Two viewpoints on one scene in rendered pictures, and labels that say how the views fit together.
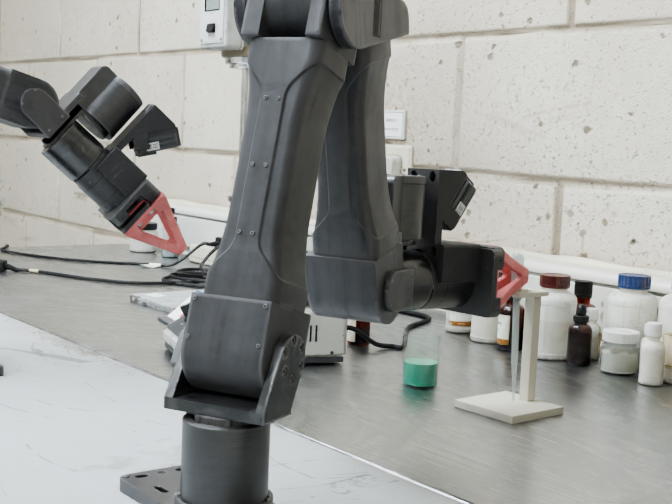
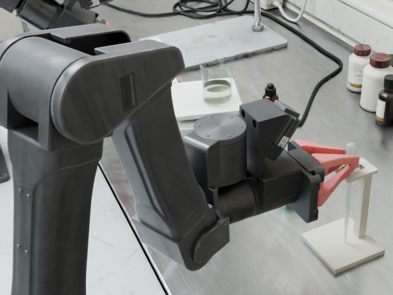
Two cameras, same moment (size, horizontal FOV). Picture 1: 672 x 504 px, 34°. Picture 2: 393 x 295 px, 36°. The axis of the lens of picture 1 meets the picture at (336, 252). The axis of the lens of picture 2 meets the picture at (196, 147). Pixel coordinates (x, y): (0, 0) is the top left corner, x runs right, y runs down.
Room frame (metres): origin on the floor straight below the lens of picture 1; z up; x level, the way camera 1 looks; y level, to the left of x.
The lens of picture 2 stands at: (0.47, -0.19, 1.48)
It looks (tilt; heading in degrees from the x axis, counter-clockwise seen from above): 33 degrees down; 17
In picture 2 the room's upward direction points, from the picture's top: 4 degrees counter-clockwise
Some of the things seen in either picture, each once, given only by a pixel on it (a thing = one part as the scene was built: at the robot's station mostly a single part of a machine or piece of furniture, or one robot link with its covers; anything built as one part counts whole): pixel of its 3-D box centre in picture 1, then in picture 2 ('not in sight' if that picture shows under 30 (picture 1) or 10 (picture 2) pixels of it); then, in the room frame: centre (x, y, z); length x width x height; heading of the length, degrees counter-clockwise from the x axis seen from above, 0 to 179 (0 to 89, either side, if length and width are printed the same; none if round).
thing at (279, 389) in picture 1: (230, 373); not in sight; (0.77, 0.07, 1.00); 0.09 x 0.06 x 0.06; 64
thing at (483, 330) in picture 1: (491, 305); (377, 81); (1.52, -0.22, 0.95); 0.06 x 0.06 x 0.10
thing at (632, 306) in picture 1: (631, 318); not in sight; (1.41, -0.39, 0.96); 0.06 x 0.06 x 0.11
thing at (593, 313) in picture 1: (590, 333); not in sight; (1.42, -0.34, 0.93); 0.03 x 0.03 x 0.07
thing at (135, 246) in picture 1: (143, 237); not in sight; (2.44, 0.43, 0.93); 0.06 x 0.06 x 0.06
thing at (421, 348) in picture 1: (421, 358); not in sight; (1.22, -0.10, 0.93); 0.04 x 0.04 x 0.06
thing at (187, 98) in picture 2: not in sight; (203, 98); (1.35, 0.06, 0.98); 0.12 x 0.12 x 0.01; 21
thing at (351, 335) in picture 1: (359, 318); (270, 100); (1.45, -0.04, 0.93); 0.03 x 0.03 x 0.07
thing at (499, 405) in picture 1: (512, 349); (345, 209); (1.12, -0.19, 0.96); 0.08 x 0.08 x 0.13; 40
